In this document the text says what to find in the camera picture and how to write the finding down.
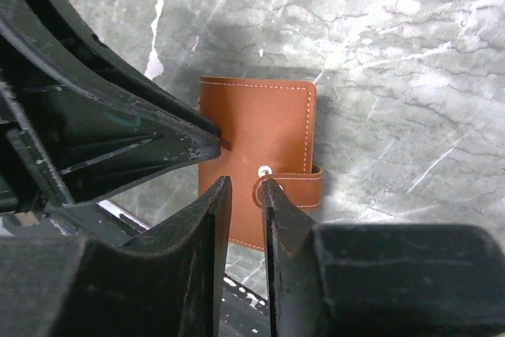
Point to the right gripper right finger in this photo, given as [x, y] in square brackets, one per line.
[327, 279]

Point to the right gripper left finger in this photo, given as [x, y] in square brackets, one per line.
[36, 275]

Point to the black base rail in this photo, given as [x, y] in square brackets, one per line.
[167, 281]

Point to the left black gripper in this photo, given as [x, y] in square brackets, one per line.
[78, 123]

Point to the brown leather card holder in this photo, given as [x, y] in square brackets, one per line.
[267, 131]

